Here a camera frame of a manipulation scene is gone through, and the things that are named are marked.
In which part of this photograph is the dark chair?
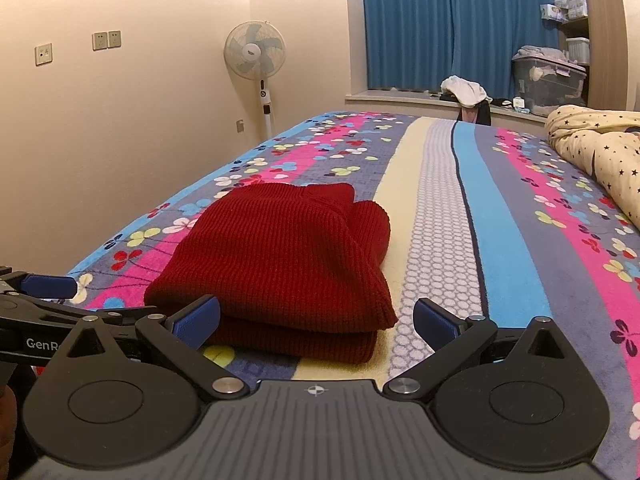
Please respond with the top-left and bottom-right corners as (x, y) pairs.
(455, 100), (494, 126)

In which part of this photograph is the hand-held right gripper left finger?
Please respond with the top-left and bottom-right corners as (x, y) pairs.
(67, 296), (251, 401)

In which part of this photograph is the white plastic bin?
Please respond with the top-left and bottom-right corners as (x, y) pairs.
(566, 36), (591, 66)

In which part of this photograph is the wooden shelf unit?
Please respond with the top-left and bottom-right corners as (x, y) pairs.
(552, 0), (628, 111)

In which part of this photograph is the white clothes pile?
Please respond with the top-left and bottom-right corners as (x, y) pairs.
(441, 75), (493, 108)

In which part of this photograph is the window sill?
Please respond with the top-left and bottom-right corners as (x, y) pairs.
(345, 89), (551, 122)

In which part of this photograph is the blue curtain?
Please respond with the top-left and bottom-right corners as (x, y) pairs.
(360, 0), (558, 92)

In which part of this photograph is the clear plastic storage box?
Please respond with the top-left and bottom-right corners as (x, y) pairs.
(512, 55), (587, 117)

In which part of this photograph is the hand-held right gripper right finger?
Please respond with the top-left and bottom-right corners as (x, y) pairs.
(382, 298), (576, 401)

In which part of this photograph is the cream star-patterned quilt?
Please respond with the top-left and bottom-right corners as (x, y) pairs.
(545, 105), (640, 233)

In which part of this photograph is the red knit sweater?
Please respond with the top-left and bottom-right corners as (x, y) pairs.
(144, 182), (399, 365)

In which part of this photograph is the floral fleece blanket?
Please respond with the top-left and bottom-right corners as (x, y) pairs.
(67, 111), (640, 480)

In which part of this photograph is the stack of white boxes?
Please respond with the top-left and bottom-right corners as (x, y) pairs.
(540, 0), (589, 24)

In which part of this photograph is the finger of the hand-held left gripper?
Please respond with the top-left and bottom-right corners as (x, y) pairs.
(0, 294), (124, 329)
(0, 270), (79, 303)

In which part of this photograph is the white standing fan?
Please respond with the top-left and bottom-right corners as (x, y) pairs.
(223, 21), (287, 140)

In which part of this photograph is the grey folded cloth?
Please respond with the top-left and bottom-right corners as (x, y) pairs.
(515, 46), (567, 62)

